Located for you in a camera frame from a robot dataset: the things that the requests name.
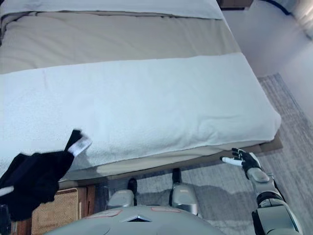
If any large bed with blanket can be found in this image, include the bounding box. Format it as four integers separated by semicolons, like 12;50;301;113
0;11;257;182

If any grey striped rug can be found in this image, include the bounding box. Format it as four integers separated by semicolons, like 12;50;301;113
92;72;313;235

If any wooden bedside box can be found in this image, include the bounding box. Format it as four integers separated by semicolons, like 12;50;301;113
11;185;96;235

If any brown bed platform frame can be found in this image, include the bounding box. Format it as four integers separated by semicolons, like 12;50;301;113
58;132;284;188

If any white folded bed sheet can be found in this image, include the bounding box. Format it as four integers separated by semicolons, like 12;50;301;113
0;0;224;20

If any silver robot leg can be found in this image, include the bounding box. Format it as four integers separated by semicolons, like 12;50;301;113
168;168;200;216
107;177;137;210

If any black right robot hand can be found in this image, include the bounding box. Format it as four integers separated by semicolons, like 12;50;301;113
220;147;261;173

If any light sheer curtain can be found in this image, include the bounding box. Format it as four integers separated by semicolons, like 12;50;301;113
291;0;313;40

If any black curved floor rail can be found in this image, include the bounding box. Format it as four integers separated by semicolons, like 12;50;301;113
265;0;294;16

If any silver right robot leg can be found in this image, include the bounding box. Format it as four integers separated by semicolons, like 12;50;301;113
168;168;200;216

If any black garment with white tag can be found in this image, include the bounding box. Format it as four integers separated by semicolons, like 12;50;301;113
0;129;92;221

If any grey robot torso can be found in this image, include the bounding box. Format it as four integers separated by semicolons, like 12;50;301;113
52;205;255;235

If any silver left robot leg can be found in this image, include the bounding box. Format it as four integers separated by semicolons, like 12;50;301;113
107;177;137;210

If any brown wooden nightstand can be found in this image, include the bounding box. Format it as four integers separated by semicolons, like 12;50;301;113
219;0;252;10

